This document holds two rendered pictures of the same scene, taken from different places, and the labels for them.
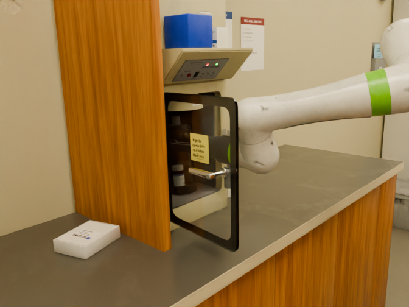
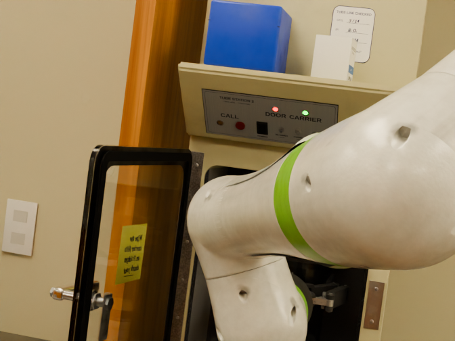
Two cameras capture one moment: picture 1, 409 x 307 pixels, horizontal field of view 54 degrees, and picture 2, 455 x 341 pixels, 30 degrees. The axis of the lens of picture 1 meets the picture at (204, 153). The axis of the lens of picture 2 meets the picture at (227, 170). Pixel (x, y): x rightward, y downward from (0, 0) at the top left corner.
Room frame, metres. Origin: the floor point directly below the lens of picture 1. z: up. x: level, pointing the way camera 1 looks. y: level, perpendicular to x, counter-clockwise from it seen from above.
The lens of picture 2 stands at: (0.58, -1.00, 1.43)
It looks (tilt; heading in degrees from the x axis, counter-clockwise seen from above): 3 degrees down; 59
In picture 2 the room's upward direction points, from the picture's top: 7 degrees clockwise
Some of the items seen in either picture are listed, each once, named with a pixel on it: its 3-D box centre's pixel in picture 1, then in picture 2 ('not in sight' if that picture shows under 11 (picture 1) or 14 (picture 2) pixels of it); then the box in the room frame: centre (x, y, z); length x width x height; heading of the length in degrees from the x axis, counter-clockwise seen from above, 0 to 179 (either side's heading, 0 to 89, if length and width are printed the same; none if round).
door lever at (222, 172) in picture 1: (206, 172); (84, 291); (0.99, 0.00, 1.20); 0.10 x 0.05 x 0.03; 40
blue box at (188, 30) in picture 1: (188, 31); (248, 40); (1.21, 0.04, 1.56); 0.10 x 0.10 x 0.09; 47
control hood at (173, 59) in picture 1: (207, 64); (293, 113); (1.27, -0.02, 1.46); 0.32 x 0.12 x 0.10; 137
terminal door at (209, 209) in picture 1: (197, 167); (130, 295); (1.07, 0.02, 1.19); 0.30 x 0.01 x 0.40; 40
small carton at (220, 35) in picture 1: (216, 38); (334, 59); (1.30, -0.05, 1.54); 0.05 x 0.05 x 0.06; 43
